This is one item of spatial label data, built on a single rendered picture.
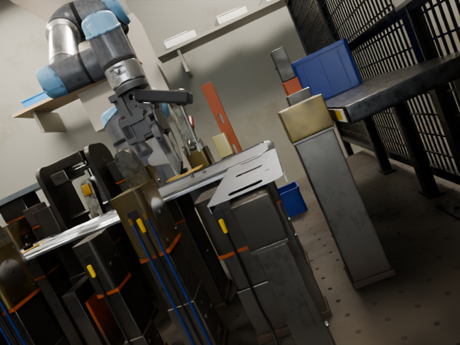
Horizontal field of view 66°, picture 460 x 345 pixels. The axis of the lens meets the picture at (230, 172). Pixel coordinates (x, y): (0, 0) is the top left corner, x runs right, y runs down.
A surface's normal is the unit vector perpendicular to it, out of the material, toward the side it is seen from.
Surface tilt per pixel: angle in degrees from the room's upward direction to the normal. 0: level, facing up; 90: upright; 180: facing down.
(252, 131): 90
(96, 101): 90
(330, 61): 90
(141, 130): 90
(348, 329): 0
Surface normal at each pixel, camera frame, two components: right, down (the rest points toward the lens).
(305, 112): -0.09, 0.18
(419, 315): -0.41, -0.90
